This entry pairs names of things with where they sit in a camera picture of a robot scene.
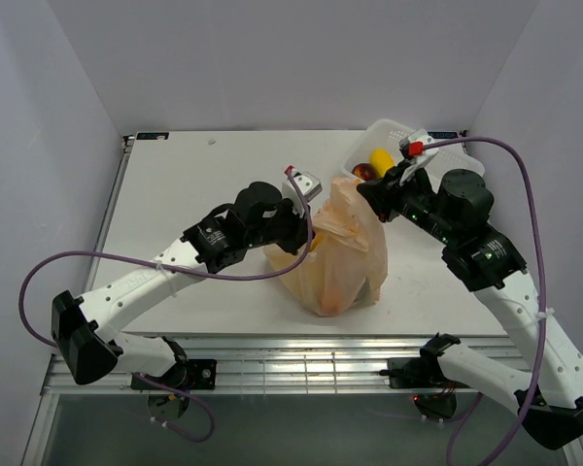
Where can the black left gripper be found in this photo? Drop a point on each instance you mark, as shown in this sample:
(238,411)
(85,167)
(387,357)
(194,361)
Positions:
(299,228)

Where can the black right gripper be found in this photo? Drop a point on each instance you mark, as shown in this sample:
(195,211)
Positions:
(377,192)

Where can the yellow banana bunch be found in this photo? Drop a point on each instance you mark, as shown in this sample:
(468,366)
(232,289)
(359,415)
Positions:
(319,237)

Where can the banana print plastic bag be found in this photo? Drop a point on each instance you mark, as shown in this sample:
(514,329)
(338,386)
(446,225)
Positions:
(348,268)

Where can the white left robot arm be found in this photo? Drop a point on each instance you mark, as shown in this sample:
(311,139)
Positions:
(89,329)

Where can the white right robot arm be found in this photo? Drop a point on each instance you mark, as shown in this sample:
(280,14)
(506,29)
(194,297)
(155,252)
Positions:
(552,407)

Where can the dark red apple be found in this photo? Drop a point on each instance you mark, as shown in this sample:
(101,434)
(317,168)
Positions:
(365,172)

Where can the yellow lemon fruit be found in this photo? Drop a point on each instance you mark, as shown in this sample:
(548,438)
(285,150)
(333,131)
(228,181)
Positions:
(381,161)

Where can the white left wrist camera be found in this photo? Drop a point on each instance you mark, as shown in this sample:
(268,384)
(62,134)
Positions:
(301,188)

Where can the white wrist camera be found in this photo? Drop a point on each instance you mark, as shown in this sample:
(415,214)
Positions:
(301,188)
(414,149)

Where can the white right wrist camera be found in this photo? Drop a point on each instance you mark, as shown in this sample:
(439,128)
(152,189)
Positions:
(414,149)

